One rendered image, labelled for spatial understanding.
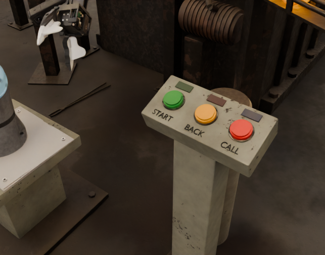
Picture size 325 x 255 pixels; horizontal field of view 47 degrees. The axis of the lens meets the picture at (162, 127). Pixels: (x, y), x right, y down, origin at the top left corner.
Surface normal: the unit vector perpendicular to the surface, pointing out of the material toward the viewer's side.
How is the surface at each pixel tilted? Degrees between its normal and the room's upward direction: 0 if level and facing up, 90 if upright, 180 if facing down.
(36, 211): 90
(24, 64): 0
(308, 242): 0
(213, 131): 20
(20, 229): 90
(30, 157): 4
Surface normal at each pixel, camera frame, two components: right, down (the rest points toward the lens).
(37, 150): 0.06, -0.75
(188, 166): -0.61, 0.52
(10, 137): 0.79, 0.18
